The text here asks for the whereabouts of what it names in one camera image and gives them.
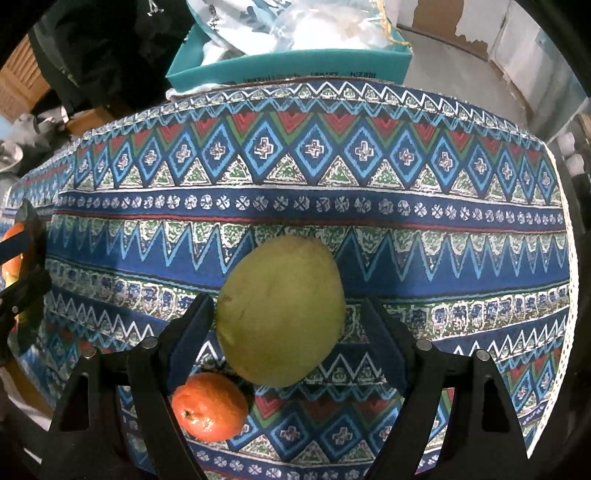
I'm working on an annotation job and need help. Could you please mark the orange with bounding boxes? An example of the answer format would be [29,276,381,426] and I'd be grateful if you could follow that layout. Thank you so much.
[0,222,26,288]
[172,372,250,440]

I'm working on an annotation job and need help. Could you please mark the wooden furniture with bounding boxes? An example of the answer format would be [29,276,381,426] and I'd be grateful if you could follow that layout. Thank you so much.
[0,44,52,121]

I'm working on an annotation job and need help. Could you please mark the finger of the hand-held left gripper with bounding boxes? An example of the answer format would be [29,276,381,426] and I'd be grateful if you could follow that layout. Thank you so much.
[17,200,51,283]
[0,233,35,263]

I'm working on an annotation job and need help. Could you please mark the teal box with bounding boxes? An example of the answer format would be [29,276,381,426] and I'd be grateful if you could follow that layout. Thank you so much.
[165,23,413,89]

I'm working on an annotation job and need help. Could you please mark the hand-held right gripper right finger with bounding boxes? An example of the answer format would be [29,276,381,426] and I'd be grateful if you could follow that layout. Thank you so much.
[362,296,532,480]

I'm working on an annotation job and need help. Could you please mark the patterned blue tablecloth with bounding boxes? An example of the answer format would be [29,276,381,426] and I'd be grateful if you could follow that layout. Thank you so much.
[0,76,578,480]

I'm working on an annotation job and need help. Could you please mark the white plastic bags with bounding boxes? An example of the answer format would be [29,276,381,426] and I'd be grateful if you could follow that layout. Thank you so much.
[185,0,399,63]

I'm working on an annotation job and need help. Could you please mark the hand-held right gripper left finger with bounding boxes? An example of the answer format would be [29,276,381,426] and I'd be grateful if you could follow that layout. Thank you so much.
[39,293,217,480]

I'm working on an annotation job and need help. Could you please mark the black jacket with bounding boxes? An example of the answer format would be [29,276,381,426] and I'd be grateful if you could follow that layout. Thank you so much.
[32,0,197,121]

